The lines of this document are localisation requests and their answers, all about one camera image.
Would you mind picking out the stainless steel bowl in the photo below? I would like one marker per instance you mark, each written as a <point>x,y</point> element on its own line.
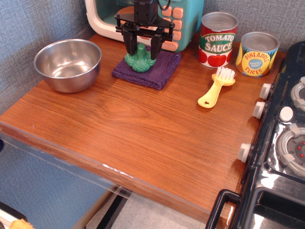
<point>69,66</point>

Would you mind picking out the toy microwave oven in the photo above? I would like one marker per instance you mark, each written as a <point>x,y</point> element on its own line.
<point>185,14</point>

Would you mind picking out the black toy stove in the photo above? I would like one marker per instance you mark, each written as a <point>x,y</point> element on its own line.
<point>273,183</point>

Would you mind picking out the pineapple slices can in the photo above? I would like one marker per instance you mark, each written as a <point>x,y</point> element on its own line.
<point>257,53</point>

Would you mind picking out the yellow toy brush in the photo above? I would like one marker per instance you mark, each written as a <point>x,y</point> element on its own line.
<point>223,77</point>

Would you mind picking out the purple folded cloth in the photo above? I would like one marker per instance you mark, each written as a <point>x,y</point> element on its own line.
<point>156,76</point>

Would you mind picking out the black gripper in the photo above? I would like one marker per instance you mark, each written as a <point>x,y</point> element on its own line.
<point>144,21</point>

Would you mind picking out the green toy broccoli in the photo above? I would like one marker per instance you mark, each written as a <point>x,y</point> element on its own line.
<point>141,61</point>

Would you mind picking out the tomato sauce can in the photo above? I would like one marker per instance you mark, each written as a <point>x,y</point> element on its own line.
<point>217,36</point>

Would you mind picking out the orange black object bottom left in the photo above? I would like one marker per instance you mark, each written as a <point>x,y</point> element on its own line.
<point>12,219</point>

